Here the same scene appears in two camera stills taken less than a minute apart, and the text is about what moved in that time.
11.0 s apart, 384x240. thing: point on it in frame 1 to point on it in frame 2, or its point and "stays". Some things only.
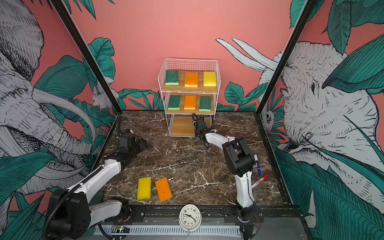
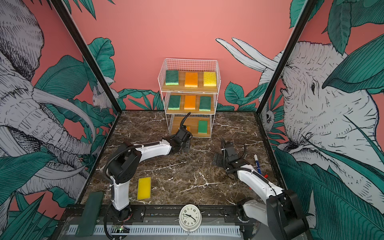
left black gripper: (141, 144) to (187, 147)
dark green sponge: (174, 102) stays
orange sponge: (191, 79) stays
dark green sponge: (172, 77) stays
